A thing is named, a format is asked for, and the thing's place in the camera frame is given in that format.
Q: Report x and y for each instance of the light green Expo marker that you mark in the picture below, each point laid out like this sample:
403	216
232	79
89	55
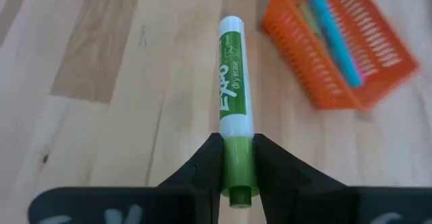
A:
233	82

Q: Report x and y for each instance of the light green highlighter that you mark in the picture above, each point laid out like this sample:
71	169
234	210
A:
308	18

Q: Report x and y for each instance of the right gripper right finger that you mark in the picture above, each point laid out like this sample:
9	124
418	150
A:
303	197

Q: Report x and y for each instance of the blue highlighter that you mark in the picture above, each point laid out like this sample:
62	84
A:
334	38

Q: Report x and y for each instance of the orange plastic mesh basket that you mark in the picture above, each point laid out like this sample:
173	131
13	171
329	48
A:
303	69

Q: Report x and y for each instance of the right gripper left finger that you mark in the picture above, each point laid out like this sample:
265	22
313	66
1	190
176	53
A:
189	197

